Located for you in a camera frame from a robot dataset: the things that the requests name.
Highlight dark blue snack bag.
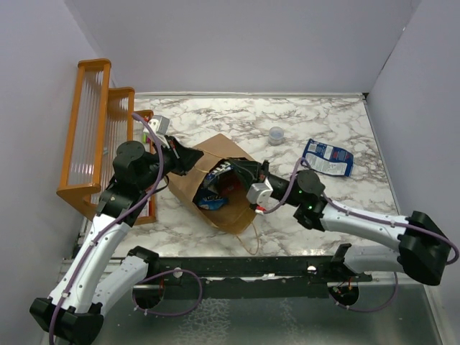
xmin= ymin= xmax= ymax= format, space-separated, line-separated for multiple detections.
xmin=301 ymin=139 xmax=354 ymax=178

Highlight red snack packet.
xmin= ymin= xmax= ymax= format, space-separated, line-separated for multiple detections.
xmin=217 ymin=172 xmax=241 ymax=196

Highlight light blue snack bag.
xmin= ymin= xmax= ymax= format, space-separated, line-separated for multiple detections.
xmin=193 ymin=160 xmax=232 ymax=211

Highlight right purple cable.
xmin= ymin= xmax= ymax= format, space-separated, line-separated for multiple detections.
xmin=257 ymin=157 xmax=460 ymax=267

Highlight orange wooden rack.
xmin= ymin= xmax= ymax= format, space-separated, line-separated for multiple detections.
xmin=57 ymin=58 xmax=142 ymax=220

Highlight small clear plastic cup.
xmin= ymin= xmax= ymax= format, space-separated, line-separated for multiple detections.
xmin=267 ymin=126 xmax=284 ymax=146

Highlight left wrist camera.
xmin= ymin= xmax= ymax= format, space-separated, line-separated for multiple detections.
xmin=143 ymin=115 xmax=170 ymax=146

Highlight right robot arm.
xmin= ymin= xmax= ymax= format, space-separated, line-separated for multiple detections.
xmin=228 ymin=158 xmax=459 ymax=286

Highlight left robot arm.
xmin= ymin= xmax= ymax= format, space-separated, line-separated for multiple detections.
xmin=29 ymin=136 xmax=204 ymax=344

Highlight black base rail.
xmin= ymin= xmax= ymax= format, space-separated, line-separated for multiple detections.
xmin=130 ymin=245 xmax=372 ymax=301

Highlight markers in rack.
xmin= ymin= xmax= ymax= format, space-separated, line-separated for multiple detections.
xmin=142 ymin=133 xmax=150 ymax=143

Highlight brown paper bag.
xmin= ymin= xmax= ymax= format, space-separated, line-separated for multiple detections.
xmin=168 ymin=134 xmax=260 ymax=255

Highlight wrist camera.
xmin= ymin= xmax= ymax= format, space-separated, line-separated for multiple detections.
xmin=246 ymin=178 xmax=273 ymax=214
xmin=143 ymin=115 xmax=170 ymax=146

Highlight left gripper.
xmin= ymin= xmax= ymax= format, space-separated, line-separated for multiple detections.
xmin=137 ymin=134 xmax=204 ymax=191

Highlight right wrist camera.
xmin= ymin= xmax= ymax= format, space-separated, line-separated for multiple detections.
xmin=246 ymin=178 xmax=273 ymax=214

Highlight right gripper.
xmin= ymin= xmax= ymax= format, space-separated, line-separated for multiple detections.
xmin=227 ymin=160 xmax=302 ymax=208

